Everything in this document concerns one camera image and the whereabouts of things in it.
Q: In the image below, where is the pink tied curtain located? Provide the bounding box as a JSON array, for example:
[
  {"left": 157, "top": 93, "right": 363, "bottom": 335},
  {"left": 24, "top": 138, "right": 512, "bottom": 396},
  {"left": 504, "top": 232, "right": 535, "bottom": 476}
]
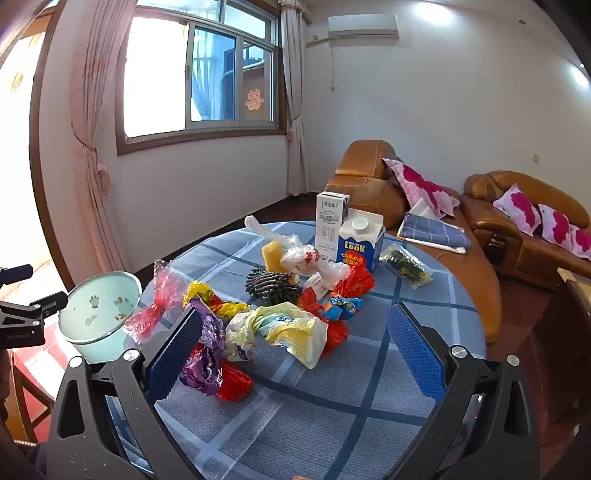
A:
[
  {"left": 69, "top": 0, "right": 139, "bottom": 273},
  {"left": 279, "top": 0, "right": 310, "bottom": 197}
]

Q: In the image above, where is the black knobby scrubber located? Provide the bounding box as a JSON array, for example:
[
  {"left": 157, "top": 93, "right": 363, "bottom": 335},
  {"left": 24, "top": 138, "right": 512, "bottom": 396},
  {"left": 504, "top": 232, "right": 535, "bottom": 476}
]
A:
[{"left": 245, "top": 265, "right": 303, "bottom": 306}]

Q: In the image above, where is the red foil wrapper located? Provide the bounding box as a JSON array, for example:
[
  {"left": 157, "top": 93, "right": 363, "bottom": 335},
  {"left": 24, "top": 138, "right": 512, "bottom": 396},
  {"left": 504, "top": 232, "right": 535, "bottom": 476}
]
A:
[{"left": 216, "top": 360, "right": 254, "bottom": 402}]

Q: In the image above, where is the dark brown door frame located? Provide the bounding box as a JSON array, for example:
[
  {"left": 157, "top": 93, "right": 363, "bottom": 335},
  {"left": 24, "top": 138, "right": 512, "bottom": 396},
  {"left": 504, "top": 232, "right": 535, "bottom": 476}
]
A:
[{"left": 28, "top": 0, "right": 75, "bottom": 287}]

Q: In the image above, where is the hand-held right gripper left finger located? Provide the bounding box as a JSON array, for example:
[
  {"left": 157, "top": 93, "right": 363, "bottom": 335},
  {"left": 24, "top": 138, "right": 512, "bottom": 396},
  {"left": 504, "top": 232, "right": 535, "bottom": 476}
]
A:
[{"left": 46, "top": 305, "right": 205, "bottom": 480}]

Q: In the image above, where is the yellow sponge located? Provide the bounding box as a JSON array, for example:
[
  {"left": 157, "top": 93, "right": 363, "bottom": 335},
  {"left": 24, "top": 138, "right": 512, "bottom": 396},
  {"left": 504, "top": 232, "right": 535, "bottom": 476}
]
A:
[{"left": 261, "top": 241, "right": 289, "bottom": 273}]

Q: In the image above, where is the clear red-printed plastic bag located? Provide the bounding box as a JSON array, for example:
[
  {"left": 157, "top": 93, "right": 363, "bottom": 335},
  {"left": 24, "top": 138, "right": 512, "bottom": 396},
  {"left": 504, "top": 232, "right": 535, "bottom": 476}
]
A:
[{"left": 244, "top": 215, "right": 351, "bottom": 289}]

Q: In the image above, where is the air conditioner hose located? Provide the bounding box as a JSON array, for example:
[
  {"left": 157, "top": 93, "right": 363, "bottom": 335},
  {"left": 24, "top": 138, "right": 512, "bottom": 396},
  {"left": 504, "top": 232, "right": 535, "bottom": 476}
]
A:
[{"left": 305, "top": 33, "right": 338, "bottom": 121}]

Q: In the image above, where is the blue plaid folded cloth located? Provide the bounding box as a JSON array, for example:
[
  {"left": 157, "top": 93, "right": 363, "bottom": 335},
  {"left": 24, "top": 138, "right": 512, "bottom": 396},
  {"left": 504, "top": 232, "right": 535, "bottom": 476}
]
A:
[{"left": 396, "top": 213, "right": 472, "bottom": 254}]

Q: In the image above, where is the light blue trash bin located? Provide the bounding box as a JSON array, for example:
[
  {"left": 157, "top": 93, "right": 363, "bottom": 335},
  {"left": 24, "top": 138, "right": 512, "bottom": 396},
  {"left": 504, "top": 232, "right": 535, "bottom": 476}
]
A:
[{"left": 58, "top": 272, "right": 143, "bottom": 365}]

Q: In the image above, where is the wooden stool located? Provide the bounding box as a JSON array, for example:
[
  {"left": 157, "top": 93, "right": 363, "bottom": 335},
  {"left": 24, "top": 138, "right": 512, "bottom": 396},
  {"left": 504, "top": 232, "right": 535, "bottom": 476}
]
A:
[{"left": 9, "top": 351, "right": 61, "bottom": 444}]

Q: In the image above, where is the white folded cloth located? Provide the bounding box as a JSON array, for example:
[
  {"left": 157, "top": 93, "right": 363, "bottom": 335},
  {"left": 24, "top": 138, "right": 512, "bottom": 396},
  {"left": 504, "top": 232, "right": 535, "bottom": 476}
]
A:
[{"left": 406, "top": 198, "right": 439, "bottom": 220}]

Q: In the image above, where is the tall white milk carton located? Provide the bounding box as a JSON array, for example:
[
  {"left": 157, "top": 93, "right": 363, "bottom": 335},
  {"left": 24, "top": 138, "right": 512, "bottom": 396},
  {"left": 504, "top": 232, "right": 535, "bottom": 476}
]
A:
[{"left": 315, "top": 191, "right": 352, "bottom": 264}]

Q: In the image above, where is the pink plastic wrapper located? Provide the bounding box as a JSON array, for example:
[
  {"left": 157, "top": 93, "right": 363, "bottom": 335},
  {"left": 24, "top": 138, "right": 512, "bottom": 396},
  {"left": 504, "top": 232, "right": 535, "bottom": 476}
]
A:
[{"left": 124, "top": 260, "right": 185, "bottom": 344}]

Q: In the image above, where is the white snack packet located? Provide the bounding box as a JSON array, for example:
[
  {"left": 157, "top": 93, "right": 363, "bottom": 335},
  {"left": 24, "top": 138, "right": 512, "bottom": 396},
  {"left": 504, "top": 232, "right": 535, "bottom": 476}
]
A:
[{"left": 302, "top": 272, "right": 338, "bottom": 296}]

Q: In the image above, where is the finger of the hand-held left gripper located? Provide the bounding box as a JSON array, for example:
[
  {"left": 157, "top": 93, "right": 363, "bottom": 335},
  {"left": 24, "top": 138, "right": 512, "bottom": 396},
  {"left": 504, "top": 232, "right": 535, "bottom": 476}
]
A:
[
  {"left": 0, "top": 292, "right": 69, "bottom": 325},
  {"left": 0, "top": 264, "right": 34, "bottom": 285}
]

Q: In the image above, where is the brown leather armchair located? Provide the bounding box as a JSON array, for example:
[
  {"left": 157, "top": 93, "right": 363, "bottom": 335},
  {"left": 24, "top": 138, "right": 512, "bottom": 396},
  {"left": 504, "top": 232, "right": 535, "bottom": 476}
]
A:
[{"left": 325, "top": 140, "right": 502, "bottom": 347}]

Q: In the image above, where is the white yellow plastic bag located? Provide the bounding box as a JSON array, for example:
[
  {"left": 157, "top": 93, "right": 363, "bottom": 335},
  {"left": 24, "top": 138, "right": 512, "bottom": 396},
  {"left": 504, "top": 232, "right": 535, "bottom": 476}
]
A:
[{"left": 225, "top": 303, "right": 328, "bottom": 370}]

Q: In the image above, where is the brown leather sofa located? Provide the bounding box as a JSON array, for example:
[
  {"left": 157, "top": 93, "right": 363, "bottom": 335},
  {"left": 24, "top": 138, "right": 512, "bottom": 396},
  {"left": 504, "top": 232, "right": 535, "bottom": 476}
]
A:
[{"left": 464, "top": 171, "right": 591, "bottom": 291}]

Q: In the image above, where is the purple foil wrapper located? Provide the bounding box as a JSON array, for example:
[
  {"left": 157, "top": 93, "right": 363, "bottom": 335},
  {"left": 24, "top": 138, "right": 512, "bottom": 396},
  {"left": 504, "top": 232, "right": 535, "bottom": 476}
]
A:
[{"left": 179, "top": 298, "right": 227, "bottom": 397}]

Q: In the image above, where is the wooden cabinet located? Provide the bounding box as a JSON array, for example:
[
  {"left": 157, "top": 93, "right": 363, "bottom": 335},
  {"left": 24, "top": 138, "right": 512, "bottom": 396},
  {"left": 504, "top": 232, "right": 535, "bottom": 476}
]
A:
[{"left": 551, "top": 267, "right": 591, "bottom": 361}]

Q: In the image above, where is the clear packet of dark snacks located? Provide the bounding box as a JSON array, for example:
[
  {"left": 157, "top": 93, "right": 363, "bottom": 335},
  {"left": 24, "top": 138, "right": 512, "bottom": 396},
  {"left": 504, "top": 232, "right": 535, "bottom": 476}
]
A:
[{"left": 379, "top": 244, "right": 434, "bottom": 290}]

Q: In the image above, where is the blue orange snack packet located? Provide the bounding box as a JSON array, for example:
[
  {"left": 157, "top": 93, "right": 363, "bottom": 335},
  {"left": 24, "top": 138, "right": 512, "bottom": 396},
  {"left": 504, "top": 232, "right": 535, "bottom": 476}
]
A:
[{"left": 323, "top": 295, "right": 365, "bottom": 321}]

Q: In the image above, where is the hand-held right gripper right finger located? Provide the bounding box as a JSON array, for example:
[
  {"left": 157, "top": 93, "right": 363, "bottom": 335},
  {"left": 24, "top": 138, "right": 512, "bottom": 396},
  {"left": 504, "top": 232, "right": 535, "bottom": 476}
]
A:
[{"left": 387, "top": 301, "right": 541, "bottom": 480}]

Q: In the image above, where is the blue white-capped carton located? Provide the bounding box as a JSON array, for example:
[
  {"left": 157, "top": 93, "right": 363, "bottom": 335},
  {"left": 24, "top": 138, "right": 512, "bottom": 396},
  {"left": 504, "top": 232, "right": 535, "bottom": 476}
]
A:
[{"left": 337, "top": 209, "right": 386, "bottom": 274}]

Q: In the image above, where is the white air conditioner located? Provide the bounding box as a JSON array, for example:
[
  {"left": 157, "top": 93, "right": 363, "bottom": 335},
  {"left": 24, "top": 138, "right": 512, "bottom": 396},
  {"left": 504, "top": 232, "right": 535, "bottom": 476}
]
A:
[{"left": 328, "top": 15, "right": 399, "bottom": 38}]

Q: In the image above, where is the sliding glass window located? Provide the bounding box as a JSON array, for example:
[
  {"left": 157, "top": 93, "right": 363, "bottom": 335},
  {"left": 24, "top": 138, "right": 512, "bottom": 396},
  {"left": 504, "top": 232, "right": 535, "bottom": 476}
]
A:
[{"left": 115, "top": 0, "right": 288, "bottom": 155}]

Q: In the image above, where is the blue plaid tablecloth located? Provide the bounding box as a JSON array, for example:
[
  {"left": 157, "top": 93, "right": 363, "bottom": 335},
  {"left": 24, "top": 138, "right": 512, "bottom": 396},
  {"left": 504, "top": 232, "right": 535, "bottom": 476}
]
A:
[{"left": 106, "top": 220, "right": 488, "bottom": 480}]

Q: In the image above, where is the yellow red plastic bag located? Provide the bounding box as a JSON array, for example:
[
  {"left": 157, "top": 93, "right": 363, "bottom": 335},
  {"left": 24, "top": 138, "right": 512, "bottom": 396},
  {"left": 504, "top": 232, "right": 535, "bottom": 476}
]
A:
[{"left": 183, "top": 281, "right": 250, "bottom": 319}]

